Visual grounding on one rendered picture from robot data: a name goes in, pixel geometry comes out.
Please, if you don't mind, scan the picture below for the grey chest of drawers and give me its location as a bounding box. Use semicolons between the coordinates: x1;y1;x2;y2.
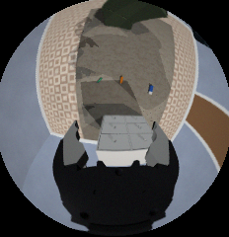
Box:
96;116;148;166

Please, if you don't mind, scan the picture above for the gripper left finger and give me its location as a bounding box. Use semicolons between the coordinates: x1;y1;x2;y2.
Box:
52;120;89;201

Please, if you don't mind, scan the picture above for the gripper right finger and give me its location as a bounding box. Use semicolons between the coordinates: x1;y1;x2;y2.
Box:
145;121;179;198

